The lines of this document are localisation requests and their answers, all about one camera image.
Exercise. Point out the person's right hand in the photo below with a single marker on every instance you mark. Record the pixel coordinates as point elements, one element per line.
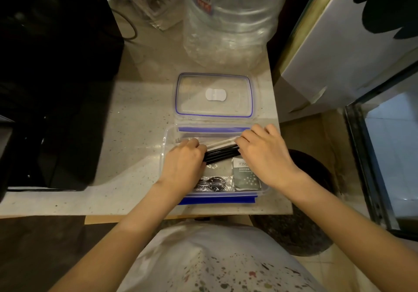
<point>266,158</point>

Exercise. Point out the person's left hand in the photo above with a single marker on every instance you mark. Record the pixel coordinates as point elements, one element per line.
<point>181,167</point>

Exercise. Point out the person's right fingers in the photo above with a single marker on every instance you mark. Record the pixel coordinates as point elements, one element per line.
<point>251,136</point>

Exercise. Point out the person's left fingers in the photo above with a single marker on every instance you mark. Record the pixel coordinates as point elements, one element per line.
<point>195,147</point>

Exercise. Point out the bundle of black sticks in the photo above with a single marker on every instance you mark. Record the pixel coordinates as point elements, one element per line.
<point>220,154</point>

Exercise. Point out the white paper-wrapped stick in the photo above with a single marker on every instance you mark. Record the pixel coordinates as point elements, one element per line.
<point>222,144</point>

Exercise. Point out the person's left forearm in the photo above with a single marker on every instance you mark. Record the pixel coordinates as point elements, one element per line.
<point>130,233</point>

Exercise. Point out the person's right forearm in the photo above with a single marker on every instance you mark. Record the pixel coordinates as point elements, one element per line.
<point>346,223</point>

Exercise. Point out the clear container with blue clips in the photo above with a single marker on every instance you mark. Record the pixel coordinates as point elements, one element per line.
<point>170,138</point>

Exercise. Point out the wrapped black plastic spoon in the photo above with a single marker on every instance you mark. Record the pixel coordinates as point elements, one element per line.
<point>214,184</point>

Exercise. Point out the grey sachet packet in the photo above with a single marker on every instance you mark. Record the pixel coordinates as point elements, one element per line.
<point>246,177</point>

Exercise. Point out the clear lid with blue seal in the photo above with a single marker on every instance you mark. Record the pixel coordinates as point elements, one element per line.
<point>196,105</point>

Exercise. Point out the black round bin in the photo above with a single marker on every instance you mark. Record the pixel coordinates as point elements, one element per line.
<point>303,229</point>

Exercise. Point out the white speckled shirt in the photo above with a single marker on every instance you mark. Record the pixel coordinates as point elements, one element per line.
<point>215,262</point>

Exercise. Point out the large clear water bottle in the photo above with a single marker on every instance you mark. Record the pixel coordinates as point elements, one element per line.
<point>232,17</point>

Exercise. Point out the white cardboard box black print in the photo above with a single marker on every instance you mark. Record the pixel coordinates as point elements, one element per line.
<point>339,47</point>

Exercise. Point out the clear plastic packaging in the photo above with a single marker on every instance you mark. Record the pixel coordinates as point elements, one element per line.
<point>156,4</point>

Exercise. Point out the black appliance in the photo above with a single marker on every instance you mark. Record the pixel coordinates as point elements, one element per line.
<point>55,73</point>

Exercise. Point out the glass door with dark frame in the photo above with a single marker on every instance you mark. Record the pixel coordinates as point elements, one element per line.
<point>365,158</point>

